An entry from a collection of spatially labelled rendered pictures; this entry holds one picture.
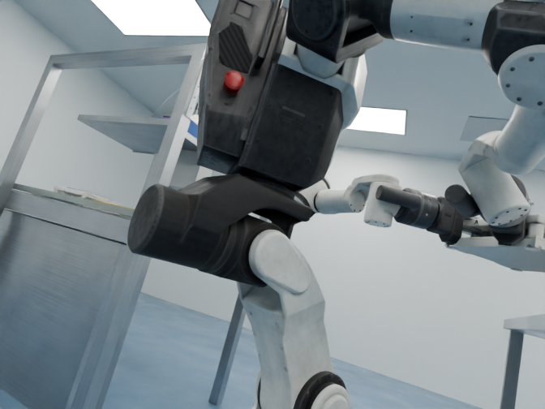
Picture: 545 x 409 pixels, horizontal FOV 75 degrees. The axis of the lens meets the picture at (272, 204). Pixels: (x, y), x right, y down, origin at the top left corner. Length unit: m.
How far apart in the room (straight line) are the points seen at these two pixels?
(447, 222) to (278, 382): 0.53
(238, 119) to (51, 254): 1.59
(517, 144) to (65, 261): 1.82
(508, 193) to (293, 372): 0.48
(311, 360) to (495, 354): 4.42
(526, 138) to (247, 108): 0.40
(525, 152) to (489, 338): 4.55
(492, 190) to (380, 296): 4.35
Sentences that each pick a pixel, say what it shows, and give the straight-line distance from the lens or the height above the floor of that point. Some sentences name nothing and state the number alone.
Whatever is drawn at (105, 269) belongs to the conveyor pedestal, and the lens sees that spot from 1.76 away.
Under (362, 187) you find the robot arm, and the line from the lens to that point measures 0.94.
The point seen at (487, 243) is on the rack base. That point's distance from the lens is 0.96.
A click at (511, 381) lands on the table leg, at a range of 1.65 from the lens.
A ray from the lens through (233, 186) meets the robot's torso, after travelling 0.58.
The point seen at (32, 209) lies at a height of 0.81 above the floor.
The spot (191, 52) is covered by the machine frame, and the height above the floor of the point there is 1.65.
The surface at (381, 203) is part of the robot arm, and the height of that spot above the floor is 1.03.
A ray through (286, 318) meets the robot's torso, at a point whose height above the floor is 0.74.
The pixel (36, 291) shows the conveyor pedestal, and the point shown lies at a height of 0.44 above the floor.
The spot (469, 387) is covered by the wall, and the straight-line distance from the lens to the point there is 5.10.
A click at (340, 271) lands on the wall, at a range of 5.04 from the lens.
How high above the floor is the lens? 0.81
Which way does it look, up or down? 11 degrees up
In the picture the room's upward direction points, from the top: 15 degrees clockwise
